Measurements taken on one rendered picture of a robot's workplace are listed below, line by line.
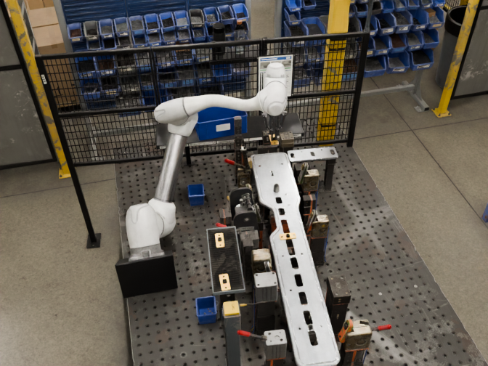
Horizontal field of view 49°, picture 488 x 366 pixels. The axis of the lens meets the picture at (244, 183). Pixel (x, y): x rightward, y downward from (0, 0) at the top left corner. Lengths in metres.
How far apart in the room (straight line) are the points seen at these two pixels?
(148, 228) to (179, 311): 0.45
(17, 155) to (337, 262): 2.83
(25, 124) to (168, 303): 2.23
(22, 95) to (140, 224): 1.94
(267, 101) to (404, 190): 2.31
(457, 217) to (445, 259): 0.46
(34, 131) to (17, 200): 0.59
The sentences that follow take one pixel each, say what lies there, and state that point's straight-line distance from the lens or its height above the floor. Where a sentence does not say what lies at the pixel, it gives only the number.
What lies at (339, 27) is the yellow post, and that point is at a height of 1.58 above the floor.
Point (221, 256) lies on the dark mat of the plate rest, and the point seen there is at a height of 1.16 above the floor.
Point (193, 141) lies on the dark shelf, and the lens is 3.27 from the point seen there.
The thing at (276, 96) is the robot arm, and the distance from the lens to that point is 2.49.
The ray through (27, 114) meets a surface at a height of 0.63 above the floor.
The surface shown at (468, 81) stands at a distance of 5.49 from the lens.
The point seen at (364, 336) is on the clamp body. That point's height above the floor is 1.04.
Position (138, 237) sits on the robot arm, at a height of 1.00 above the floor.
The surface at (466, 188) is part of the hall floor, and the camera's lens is 4.77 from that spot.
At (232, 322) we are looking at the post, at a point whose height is 1.11.
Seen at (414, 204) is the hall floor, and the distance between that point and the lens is 4.49.
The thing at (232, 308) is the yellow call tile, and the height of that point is 1.16.
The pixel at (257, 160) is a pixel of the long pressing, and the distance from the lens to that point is 3.15.
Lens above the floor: 3.04
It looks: 43 degrees down
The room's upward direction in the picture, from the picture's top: 1 degrees counter-clockwise
